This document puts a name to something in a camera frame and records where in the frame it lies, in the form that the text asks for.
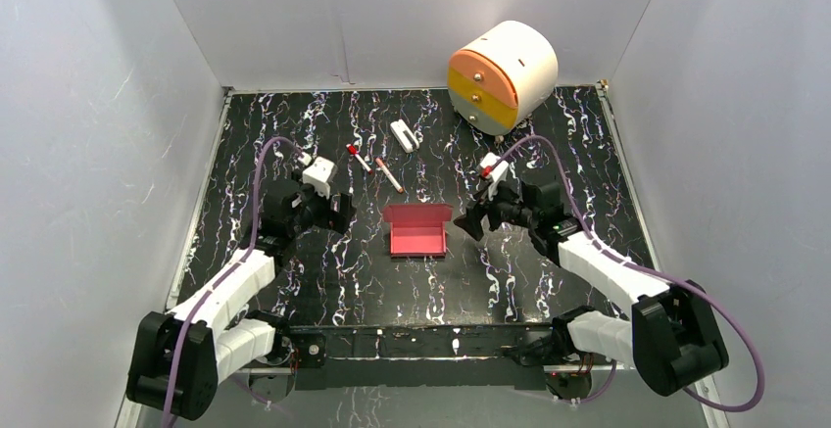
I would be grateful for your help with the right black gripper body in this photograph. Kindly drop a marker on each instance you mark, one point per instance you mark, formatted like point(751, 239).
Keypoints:
point(514, 214)

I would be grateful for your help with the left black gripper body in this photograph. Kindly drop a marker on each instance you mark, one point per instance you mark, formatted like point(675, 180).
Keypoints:
point(335, 211)

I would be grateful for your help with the pink paper box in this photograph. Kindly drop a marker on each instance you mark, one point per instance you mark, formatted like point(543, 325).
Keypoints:
point(417, 229)

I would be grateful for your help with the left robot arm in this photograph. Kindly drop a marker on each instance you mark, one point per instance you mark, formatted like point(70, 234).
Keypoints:
point(180, 357)

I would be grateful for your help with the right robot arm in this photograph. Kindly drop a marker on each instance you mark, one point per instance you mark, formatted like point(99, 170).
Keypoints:
point(667, 332)

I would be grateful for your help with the orange capped white marker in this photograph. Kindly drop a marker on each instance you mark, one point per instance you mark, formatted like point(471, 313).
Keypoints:
point(389, 175)

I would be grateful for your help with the red capped white marker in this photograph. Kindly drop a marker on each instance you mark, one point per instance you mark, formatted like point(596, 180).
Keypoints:
point(355, 153)

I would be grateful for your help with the white rectangular clip block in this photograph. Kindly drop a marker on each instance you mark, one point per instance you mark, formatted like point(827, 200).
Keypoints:
point(405, 137)

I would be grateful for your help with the round white drawer cabinet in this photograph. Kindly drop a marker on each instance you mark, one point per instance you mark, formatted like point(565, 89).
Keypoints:
point(497, 80)

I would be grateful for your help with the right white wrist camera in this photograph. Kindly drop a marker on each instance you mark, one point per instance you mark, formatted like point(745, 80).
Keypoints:
point(494, 171)

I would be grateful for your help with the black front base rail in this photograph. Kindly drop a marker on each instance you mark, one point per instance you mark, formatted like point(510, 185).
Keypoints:
point(422, 354)

